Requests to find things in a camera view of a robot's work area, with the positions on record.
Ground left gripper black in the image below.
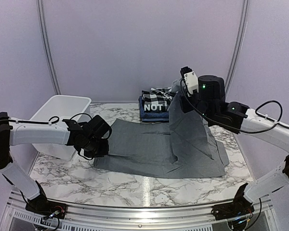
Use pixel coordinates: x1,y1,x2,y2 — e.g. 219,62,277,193
83,137,108,158

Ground white plastic bin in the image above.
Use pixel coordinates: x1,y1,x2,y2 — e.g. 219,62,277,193
31,95,92,161

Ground grey long sleeve shirt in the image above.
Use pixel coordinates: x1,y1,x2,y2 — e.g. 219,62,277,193
93,91,229,179

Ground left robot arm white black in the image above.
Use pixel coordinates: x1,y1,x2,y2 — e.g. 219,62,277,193
0,112,112,214

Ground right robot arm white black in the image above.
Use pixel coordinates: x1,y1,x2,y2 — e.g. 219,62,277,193
180,70,289,216

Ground black shirt white letters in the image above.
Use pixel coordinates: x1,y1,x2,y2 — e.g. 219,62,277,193
143,102,169,113

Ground blue checked folded shirt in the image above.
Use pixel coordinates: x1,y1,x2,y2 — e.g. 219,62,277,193
138,96,169,122

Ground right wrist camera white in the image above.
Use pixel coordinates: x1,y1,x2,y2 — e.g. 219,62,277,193
180,66,199,97

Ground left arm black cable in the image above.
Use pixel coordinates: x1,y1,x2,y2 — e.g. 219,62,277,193
0,112,94,159

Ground right wall aluminium profile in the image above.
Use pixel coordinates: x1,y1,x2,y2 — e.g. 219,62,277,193
225,0,250,97

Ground wall aluminium profile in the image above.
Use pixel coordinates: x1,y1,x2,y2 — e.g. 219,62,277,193
225,0,250,97
36,0,61,95

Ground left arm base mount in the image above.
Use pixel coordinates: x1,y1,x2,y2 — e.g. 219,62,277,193
26,194,67,219

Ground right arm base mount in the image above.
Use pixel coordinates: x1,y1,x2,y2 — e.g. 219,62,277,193
211,183,255,220

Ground aluminium frame rail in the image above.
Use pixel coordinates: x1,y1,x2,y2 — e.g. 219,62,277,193
0,190,280,231

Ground left wall aluminium profile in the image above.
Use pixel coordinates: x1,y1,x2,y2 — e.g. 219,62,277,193
36,0,61,95

